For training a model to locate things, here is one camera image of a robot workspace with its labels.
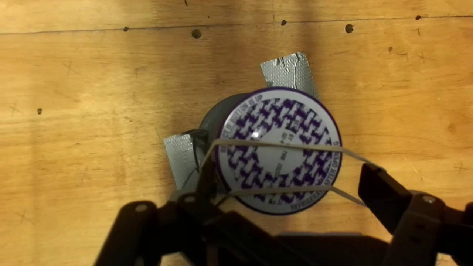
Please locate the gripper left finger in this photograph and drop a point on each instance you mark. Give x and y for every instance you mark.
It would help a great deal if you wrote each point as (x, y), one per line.
(173, 232)

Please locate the beige rubber band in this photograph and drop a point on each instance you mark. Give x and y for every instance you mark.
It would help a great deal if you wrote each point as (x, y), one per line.
(281, 145)

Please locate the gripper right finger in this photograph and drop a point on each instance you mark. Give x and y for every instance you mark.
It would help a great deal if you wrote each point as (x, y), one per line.
(410, 214)

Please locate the silver duct tape strip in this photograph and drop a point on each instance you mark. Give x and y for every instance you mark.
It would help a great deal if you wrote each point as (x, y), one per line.
(290, 72)
(181, 155)

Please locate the jar with purple patterned lid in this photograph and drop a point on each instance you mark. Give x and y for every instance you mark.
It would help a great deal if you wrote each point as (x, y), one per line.
(277, 147)

